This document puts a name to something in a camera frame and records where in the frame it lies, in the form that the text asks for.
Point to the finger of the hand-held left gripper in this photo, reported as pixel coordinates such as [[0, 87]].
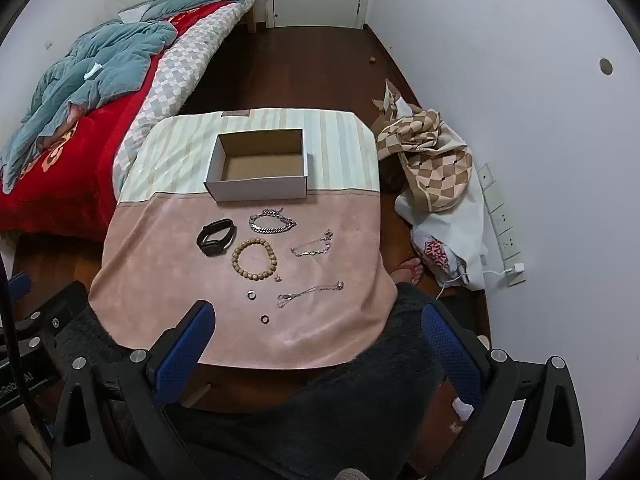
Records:
[[65, 307], [19, 286]]

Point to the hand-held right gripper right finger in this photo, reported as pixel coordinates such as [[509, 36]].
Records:
[[450, 355]]

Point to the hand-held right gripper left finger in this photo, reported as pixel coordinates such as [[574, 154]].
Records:
[[185, 355]]

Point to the black smart band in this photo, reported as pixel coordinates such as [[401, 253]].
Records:
[[210, 248]]

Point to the white cardboard box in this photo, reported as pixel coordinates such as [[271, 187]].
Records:
[[250, 167]]

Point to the white paper scrap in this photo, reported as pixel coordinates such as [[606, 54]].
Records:
[[462, 407]]

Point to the person's foot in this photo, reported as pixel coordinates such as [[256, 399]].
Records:
[[402, 276]]

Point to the red flip-flop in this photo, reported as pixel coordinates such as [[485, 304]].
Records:
[[412, 265]]

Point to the white charger plug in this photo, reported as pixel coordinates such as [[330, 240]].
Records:
[[516, 267]]

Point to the black fleece pants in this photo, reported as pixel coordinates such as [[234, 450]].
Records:
[[350, 410]]

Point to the bed with red blanket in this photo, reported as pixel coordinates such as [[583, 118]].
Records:
[[75, 175]]

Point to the checkered beige bag pile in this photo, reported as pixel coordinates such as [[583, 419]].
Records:
[[460, 230]]

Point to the white power strip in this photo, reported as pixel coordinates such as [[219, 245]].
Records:
[[500, 220]]

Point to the beige checkered cloth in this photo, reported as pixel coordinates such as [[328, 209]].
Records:
[[440, 180]]

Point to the teal quilt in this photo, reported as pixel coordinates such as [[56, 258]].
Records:
[[115, 60]]

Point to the checkered bedsheet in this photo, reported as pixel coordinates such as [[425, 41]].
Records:
[[185, 70]]

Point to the wooden bed frame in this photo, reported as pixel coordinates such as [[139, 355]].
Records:
[[252, 17]]

